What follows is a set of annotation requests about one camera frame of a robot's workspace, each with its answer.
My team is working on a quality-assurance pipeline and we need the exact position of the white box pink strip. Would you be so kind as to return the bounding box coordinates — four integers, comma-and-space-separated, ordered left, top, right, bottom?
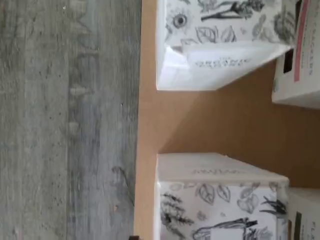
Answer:
155, 0, 295, 92
270, 0, 320, 110

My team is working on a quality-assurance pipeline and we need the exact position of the white box green strip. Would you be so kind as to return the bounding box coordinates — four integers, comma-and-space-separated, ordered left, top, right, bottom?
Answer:
155, 151, 291, 240
286, 186, 320, 240

